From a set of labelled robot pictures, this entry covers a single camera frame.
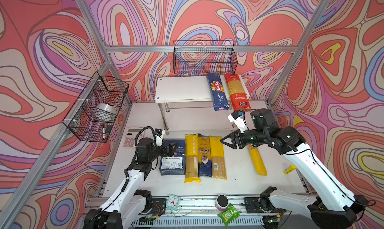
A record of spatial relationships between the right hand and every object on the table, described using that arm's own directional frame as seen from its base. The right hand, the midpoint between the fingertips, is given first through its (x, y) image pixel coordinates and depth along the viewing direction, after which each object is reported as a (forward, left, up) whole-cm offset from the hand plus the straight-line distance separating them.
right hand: (227, 142), depth 66 cm
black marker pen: (+9, +59, -1) cm, 60 cm away
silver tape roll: (+15, +57, +7) cm, 59 cm away
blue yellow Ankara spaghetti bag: (-2, +9, -25) cm, 27 cm away
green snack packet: (-24, -2, -26) cm, 35 cm away
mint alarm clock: (-18, +26, -25) cm, 41 cm away
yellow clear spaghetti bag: (-4, +2, -24) cm, 25 cm away
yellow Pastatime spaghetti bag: (+4, +17, -24) cm, 30 cm away
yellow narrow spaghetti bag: (+1, -21, -23) cm, 31 cm away
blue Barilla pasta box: (-2, +26, -20) cm, 33 cm away
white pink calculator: (+22, +57, -24) cm, 66 cm away
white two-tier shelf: (+29, +23, +7) cm, 37 cm away
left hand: (+10, +28, -14) cm, 33 cm away
